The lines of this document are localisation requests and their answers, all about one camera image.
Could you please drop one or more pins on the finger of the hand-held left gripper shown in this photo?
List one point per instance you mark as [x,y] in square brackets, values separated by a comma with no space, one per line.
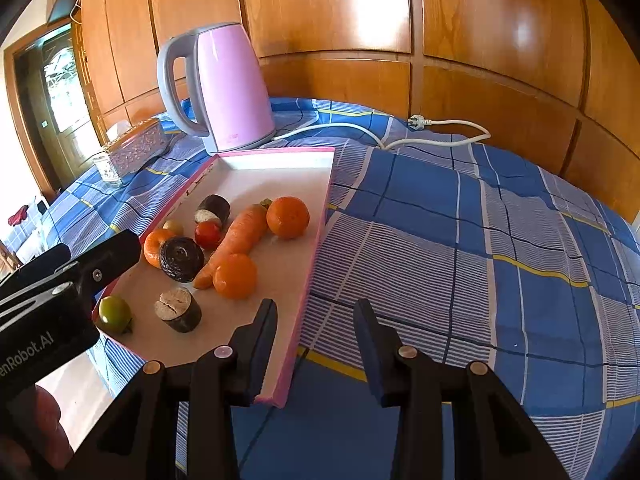
[115,257]
[35,267]

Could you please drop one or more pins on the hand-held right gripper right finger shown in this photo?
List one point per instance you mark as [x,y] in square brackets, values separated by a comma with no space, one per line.
[372,355]

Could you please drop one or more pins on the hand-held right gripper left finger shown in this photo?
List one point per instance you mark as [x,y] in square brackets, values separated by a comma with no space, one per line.
[260,350]

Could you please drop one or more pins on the brown kiwi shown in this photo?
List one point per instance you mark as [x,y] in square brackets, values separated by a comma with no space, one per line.
[173,227]

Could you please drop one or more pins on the small orange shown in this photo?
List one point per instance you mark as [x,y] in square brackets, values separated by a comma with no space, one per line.
[235,276]

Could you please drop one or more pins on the white tray with pink rim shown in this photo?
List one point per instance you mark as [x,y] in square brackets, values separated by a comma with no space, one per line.
[280,270]

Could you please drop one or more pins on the red tomato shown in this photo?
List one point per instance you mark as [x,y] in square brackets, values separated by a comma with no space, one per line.
[207,235]

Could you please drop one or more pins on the brown chocolate piece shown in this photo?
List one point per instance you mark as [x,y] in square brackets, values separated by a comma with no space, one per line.
[217,206]

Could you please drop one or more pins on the carrot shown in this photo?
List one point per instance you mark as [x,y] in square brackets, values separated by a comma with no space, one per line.
[235,237]

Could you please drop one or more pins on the large orange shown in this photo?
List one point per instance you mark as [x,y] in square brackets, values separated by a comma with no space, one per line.
[287,217]

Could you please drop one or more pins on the person's left hand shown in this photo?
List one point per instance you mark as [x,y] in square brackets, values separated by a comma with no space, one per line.
[50,430]

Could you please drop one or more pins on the red cloth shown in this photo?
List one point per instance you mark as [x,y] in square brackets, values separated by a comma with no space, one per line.
[20,215]

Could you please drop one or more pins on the clear glass cup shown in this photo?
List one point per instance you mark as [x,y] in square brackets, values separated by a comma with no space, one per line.
[106,169]

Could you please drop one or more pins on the silver tissue box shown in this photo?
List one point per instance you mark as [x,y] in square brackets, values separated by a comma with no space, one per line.
[137,145]

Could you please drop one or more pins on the blue plaid blanket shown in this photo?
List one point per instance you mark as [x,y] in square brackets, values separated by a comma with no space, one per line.
[425,210]

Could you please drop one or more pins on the wooden glass-panel door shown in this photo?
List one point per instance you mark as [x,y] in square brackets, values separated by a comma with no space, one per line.
[60,100]

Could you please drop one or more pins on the pink electric kettle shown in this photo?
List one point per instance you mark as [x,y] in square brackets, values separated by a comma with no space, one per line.
[230,85]

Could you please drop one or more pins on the wooden wardrobe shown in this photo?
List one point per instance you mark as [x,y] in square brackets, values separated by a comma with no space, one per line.
[450,35]

